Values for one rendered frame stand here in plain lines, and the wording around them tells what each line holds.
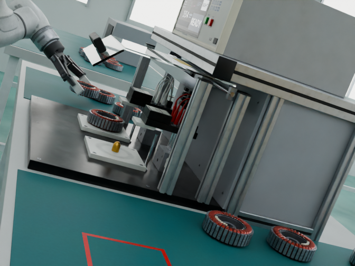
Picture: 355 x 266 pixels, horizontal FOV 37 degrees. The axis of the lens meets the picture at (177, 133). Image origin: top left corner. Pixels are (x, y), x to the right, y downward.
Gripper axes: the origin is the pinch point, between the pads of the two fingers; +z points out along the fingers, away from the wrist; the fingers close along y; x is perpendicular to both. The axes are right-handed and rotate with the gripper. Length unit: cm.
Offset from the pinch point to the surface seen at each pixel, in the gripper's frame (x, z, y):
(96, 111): 10.1, 15.3, 34.9
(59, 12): -91, -157, -365
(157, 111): 30, 29, 54
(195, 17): 51, 14, 37
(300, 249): 40, 74, 72
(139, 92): 24.3, 19.2, 34.0
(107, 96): 0.6, 5.5, -15.0
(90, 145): 12, 25, 59
